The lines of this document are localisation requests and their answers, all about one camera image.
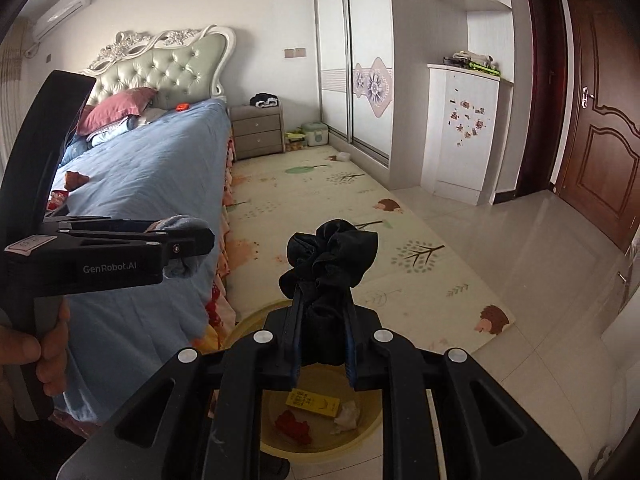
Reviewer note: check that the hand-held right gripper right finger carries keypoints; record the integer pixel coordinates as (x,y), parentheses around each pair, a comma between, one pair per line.
(361,355)

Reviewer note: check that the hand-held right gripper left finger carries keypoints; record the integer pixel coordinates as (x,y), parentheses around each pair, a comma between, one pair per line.
(289,352)

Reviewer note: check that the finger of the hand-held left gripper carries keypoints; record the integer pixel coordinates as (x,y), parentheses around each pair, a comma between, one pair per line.
(190,245)
(100,223)

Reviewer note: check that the grey blue sock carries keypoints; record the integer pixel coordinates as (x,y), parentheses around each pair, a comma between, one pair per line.
(185,222)

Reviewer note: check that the yellow plastic bin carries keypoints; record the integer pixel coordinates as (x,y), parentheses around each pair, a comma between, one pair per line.
(320,442)

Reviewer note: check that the black cloth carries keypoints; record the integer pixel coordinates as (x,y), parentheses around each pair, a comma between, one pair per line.
(330,260)

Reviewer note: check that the person's left hand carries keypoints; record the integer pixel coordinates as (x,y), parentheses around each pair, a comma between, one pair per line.
(55,350)

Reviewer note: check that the red snack packet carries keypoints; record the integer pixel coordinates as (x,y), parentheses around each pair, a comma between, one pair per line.
(57,202)

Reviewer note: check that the yellow flat box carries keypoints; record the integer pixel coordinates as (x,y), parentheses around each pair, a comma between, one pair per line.
(312,404)

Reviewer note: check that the white crumpled tissue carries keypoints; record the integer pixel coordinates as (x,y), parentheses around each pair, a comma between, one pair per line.
(346,417)

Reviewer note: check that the floral bed skirt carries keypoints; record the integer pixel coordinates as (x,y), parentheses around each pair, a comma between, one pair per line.
(226,190)

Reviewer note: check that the blue bed sheet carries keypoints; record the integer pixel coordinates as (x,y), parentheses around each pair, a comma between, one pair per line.
(150,170)

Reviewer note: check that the red crumpled wrapper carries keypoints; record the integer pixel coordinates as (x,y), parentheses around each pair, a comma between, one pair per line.
(292,427)

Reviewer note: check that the light blue pillow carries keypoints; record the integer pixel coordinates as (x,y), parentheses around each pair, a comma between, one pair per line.
(117,130)

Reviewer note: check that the pink pillow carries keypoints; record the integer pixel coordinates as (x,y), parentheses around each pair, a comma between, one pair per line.
(112,110)

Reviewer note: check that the tree-print play mat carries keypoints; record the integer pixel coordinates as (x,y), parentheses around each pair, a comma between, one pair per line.
(310,195)

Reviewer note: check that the grey nightstand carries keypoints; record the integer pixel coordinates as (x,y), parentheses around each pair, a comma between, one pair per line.
(257,132)

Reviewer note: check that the colourful toy box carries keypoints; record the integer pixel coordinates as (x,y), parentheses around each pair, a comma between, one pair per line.
(295,141)

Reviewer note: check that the beige curtain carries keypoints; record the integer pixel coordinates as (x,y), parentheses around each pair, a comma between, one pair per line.
(12,90)

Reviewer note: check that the black and white item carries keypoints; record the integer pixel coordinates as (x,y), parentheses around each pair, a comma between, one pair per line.
(264,100)

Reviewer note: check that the green storage box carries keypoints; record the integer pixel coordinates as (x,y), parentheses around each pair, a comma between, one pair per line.
(314,135)

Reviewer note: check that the white tufted bed headboard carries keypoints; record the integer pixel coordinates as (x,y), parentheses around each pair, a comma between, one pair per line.
(170,67)

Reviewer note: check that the small white container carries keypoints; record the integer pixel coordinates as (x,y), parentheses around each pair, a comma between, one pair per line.
(343,157)

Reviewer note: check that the white air conditioner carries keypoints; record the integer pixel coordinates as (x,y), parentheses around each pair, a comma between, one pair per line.
(62,10)

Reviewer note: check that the white sticker-covered cabinet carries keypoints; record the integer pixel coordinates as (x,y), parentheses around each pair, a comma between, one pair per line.
(460,160)

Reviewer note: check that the white flower-print wardrobe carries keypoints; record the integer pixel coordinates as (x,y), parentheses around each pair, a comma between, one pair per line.
(367,35)

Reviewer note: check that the clutter on cabinet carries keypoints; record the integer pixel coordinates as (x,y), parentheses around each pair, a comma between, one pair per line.
(472,62)

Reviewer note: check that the brown wooden door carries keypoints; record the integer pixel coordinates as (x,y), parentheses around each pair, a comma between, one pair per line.
(605,110)

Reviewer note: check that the wall switch plate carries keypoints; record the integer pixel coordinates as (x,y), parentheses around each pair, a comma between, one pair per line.
(295,52)

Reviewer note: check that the dark wooden door frame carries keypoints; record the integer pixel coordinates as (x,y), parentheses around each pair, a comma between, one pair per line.
(537,85)

